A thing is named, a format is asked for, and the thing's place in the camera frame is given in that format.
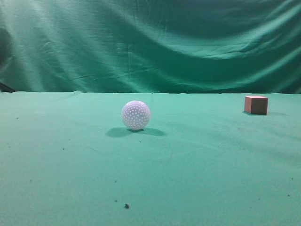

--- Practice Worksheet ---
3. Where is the pink cube block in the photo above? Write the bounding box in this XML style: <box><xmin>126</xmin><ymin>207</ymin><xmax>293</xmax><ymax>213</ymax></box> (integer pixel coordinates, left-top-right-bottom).
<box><xmin>244</xmin><ymin>95</ymin><xmax>268</xmax><ymax>115</ymax></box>

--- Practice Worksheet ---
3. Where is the white dimpled golf ball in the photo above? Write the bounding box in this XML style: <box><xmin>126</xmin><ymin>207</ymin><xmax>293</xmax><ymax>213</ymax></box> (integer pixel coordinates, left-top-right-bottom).
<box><xmin>121</xmin><ymin>100</ymin><xmax>151</xmax><ymax>130</ymax></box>

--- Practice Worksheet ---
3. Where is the green backdrop cloth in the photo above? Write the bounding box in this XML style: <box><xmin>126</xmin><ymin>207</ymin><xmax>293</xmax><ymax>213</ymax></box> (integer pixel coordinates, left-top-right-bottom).
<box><xmin>0</xmin><ymin>0</ymin><xmax>301</xmax><ymax>94</ymax></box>

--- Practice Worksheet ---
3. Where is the green table cloth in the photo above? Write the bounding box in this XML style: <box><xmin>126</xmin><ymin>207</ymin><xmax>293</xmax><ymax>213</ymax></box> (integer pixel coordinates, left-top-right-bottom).
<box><xmin>0</xmin><ymin>91</ymin><xmax>301</xmax><ymax>226</ymax></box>

